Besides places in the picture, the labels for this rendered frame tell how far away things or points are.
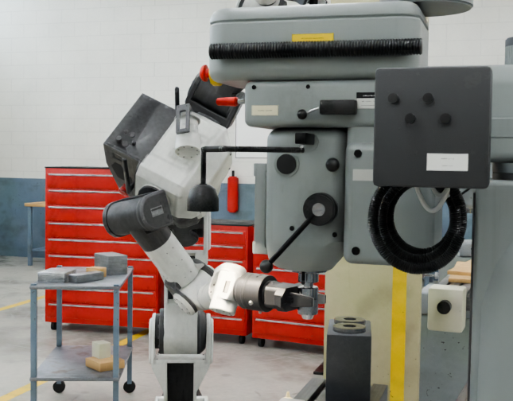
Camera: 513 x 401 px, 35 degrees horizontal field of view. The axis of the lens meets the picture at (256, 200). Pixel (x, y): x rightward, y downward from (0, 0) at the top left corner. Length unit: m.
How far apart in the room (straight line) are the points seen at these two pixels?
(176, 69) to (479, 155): 10.46
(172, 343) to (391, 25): 1.27
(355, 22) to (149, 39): 10.33
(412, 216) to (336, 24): 0.43
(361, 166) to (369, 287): 1.94
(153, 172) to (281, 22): 0.62
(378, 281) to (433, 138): 2.20
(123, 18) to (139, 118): 9.97
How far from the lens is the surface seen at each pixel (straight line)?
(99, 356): 5.00
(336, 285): 3.66
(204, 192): 1.83
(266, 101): 1.78
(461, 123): 1.46
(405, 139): 1.46
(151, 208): 2.12
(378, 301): 3.63
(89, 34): 12.45
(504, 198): 1.66
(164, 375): 2.61
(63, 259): 7.39
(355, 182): 1.73
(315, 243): 1.78
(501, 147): 1.71
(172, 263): 2.20
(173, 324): 2.55
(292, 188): 1.78
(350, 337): 2.24
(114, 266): 5.11
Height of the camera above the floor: 1.56
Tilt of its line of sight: 3 degrees down
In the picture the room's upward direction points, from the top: 1 degrees clockwise
